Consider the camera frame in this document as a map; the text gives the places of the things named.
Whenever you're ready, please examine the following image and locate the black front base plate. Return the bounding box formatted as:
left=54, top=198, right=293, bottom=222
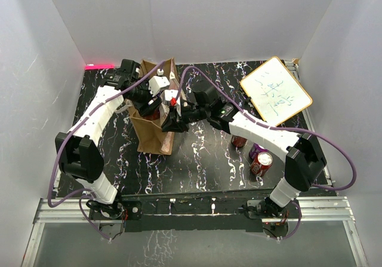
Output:
left=86, top=189, right=301, bottom=235

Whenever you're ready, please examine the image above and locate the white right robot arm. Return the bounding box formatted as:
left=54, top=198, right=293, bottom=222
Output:
left=161, top=86, right=326, bottom=217

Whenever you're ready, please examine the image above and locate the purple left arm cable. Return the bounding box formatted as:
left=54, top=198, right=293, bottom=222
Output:
left=47, top=59, right=167, bottom=241

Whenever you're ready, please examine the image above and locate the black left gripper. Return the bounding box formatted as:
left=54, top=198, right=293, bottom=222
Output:
left=127, top=78, right=161, bottom=116

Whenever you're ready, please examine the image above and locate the purple Fanta can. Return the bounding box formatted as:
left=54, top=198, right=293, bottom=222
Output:
left=248, top=143, right=267, bottom=160

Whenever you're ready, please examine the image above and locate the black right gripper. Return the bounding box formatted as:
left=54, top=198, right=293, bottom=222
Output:
left=162, top=102, right=210, bottom=132

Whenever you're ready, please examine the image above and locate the aluminium rail frame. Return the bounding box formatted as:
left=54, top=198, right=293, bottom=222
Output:
left=20, top=59, right=369, bottom=267

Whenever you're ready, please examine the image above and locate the yellow framed whiteboard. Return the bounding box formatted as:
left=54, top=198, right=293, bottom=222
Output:
left=240, top=56, right=313, bottom=126

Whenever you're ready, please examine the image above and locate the brown canvas tote bag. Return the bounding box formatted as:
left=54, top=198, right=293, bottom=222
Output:
left=127, top=57, right=180, bottom=155

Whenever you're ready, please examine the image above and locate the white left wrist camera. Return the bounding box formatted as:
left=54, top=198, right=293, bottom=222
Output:
left=149, top=69, right=170, bottom=96

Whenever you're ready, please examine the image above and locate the red cola can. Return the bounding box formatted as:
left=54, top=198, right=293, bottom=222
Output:
left=147, top=109, right=161, bottom=121
left=231, top=136, right=247, bottom=148
left=250, top=152, right=273, bottom=177

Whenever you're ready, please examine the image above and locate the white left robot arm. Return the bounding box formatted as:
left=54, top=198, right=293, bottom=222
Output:
left=51, top=59, right=169, bottom=219

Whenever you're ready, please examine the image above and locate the red cola can front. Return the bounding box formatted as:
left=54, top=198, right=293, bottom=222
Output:
left=147, top=109, right=161, bottom=121

